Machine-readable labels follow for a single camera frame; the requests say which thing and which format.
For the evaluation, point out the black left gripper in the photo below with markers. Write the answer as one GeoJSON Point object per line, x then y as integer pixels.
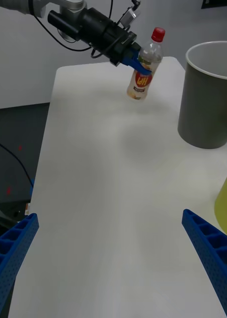
{"type": "Point", "coordinates": [115, 42]}

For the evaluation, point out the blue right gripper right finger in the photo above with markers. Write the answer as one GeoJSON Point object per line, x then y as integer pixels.
{"type": "Point", "coordinates": [215, 256]}

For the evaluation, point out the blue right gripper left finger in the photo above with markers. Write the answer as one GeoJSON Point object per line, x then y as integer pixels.
{"type": "Point", "coordinates": [9, 261]}

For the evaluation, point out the clear bottle with red cap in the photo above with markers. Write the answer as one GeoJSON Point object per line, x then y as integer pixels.
{"type": "Point", "coordinates": [143, 84]}

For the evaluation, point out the silver and black left arm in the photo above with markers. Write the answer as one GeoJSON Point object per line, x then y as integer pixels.
{"type": "Point", "coordinates": [93, 22]}

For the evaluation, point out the yellow-green plastic waste bin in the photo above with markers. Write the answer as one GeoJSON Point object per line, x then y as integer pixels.
{"type": "Point", "coordinates": [226, 203]}

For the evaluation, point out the grey plastic waste bin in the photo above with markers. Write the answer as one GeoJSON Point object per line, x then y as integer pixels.
{"type": "Point", "coordinates": [202, 111]}

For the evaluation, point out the black wall sign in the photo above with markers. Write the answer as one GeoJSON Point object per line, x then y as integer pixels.
{"type": "Point", "coordinates": [217, 3]}

